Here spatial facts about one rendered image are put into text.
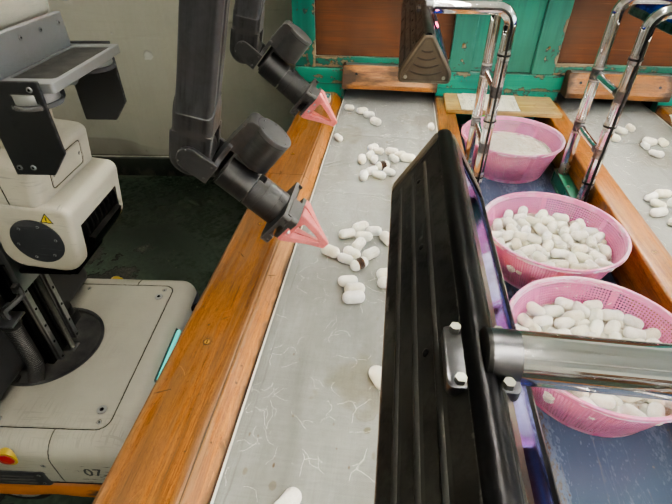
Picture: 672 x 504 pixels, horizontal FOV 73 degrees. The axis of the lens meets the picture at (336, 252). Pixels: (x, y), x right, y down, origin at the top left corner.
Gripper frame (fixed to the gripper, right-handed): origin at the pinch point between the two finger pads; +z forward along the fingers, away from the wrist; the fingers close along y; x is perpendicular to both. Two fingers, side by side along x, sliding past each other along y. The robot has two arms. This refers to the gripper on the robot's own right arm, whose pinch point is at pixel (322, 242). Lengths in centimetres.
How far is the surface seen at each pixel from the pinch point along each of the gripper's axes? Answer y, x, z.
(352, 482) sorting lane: -35.0, 0.0, 11.3
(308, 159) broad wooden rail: 39.9, 10.1, -3.8
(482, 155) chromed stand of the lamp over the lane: 34.5, -20.6, 22.1
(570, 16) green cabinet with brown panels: 92, -53, 32
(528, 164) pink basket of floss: 49, -24, 39
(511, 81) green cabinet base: 91, -31, 35
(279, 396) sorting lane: -24.9, 7.1, 3.3
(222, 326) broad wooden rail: -15.9, 12.1, -6.3
